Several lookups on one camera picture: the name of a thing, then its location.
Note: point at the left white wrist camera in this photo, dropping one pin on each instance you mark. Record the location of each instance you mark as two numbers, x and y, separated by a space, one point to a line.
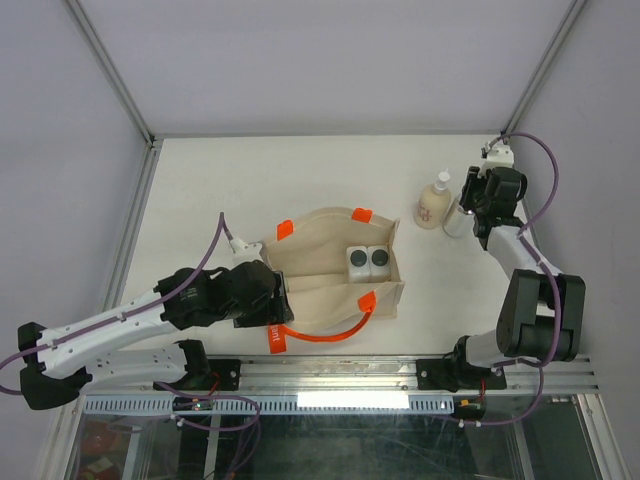
246 252

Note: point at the left aluminium frame post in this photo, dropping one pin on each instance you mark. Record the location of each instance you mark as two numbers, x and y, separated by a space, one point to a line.
146 166

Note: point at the white bottle black cap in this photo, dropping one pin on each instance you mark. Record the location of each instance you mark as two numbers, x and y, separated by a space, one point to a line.
358 266
379 261

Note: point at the beige canvas tote bag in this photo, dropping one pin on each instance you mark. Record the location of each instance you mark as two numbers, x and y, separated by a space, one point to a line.
311 252

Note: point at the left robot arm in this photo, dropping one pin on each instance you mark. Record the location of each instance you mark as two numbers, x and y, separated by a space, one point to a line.
62 363

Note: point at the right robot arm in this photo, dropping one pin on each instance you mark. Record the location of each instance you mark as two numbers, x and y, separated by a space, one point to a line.
540 321

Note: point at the aluminium mounting rail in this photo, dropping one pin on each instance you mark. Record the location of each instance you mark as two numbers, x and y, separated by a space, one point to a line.
290 374

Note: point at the white slotted cable duct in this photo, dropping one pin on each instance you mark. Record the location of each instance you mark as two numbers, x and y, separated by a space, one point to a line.
305 403

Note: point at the right aluminium frame post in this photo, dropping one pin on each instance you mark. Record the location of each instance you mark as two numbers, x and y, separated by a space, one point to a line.
544 66

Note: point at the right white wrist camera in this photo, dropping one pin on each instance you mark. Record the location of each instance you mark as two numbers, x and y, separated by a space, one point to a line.
496 155

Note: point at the cream pump lotion bottle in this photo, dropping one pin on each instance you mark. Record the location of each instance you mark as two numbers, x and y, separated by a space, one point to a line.
433 202

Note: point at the aluminium frame post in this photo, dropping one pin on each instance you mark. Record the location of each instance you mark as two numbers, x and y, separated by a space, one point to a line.
544 66
146 166

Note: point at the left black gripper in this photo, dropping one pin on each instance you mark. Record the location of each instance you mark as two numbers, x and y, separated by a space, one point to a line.
275 310

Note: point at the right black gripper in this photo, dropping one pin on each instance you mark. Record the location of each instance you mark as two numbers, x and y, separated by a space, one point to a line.
471 180

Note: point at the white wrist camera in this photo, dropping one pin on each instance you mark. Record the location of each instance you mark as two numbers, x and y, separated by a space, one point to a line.
246 252
496 155

